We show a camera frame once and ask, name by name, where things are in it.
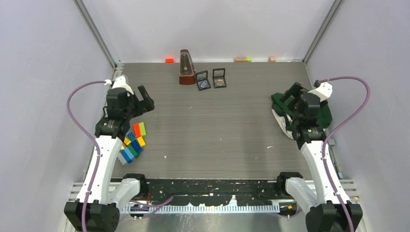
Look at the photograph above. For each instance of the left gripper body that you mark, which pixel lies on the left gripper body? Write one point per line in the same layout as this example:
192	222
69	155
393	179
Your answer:
138	102

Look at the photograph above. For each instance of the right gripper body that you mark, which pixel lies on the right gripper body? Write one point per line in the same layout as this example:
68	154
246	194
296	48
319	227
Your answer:
291	97

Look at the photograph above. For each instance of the green and white t-shirt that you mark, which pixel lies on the green and white t-shirt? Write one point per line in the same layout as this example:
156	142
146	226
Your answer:
284	116

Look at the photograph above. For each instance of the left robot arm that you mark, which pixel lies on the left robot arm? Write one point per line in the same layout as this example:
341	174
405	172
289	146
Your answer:
95	209

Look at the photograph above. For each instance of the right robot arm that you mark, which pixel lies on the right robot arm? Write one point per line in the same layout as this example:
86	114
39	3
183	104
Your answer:
327	208

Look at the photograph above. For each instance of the black box with blue brooch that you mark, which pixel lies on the black box with blue brooch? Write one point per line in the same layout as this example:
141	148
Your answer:
202	80

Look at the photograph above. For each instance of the black box with gold brooch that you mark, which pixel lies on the black box with gold brooch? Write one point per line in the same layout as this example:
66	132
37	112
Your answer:
218	77

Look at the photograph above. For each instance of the red wooden block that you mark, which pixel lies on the red wooden block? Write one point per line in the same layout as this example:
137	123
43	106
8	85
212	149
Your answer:
137	130

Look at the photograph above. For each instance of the light green wooden block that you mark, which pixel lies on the light green wooden block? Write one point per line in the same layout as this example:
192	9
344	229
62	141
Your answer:
142	129

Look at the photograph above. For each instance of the pile of colourful toy bricks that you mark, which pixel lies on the pile of colourful toy bricks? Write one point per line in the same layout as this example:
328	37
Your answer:
133	149

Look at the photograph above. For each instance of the brown wooden metronome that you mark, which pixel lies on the brown wooden metronome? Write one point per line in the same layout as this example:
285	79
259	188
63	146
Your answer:
187	70

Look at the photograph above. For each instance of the tan and green block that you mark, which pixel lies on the tan and green block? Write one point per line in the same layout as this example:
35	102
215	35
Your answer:
243	59

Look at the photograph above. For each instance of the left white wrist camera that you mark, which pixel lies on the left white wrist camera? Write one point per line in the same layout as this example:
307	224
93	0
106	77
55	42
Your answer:
121	82

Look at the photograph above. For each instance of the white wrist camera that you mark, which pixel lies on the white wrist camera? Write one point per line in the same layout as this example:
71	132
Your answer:
121	82
323	91

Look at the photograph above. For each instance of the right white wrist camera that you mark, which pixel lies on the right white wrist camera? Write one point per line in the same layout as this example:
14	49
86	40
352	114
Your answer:
323	91

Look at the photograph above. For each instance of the red block at wall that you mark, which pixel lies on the red block at wall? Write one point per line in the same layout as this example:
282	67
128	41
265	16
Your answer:
169	60

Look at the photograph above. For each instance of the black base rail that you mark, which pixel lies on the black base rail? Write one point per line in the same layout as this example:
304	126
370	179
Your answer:
212	192

